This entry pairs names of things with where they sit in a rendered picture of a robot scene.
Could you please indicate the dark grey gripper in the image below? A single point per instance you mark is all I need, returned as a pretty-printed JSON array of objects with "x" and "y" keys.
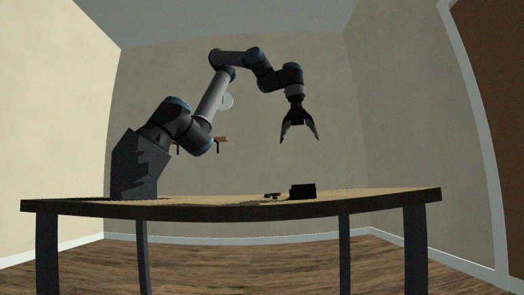
[{"x": 295, "y": 117}]

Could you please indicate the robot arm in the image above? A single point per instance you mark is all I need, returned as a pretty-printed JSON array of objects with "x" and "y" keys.
[{"x": 172, "y": 120}]

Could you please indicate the black rack of bins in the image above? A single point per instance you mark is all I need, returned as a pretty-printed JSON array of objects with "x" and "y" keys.
[{"x": 298, "y": 192}]

